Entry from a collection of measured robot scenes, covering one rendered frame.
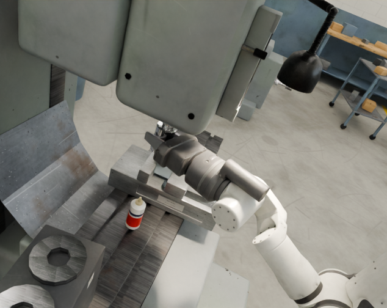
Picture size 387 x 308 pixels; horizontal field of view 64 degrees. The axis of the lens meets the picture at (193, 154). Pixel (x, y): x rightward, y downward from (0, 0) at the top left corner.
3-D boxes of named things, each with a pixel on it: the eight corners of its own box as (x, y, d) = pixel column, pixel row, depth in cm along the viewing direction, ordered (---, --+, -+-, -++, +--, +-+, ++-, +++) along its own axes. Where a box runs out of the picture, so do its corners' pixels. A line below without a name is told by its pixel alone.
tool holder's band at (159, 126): (170, 138, 67) (171, 134, 67) (152, 128, 68) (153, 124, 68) (179, 129, 71) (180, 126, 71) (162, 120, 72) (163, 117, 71)
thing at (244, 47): (264, 59, 54) (268, 51, 53) (264, 61, 52) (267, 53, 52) (232, 46, 54) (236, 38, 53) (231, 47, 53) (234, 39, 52)
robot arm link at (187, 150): (196, 123, 72) (235, 152, 67) (184, 154, 78) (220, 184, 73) (158, 137, 63) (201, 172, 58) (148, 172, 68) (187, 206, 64)
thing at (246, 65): (236, 115, 65) (283, 12, 53) (232, 123, 62) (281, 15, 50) (218, 107, 65) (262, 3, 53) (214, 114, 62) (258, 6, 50)
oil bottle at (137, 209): (141, 222, 88) (151, 195, 82) (135, 232, 85) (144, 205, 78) (129, 216, 88) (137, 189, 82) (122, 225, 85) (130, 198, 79)
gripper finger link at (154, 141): (148, 128, 70) (168, 143, 67) (145, 140, 72) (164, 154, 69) (143, 130, 69) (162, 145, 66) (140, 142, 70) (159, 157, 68)
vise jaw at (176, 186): (195, 171, 102) (199, 162, 100) (182, 200, 90) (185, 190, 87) (179, 164, 102) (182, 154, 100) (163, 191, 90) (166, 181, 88)
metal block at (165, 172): (176, 168, 98) (180, 154, 94) (169, 179, 93) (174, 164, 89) (160, 162, 98) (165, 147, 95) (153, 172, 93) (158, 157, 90)
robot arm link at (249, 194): (219, 181, 71) (259, 212, 67) (188, 205, 65) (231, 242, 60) (234, 145, 64) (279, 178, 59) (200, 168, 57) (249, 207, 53)
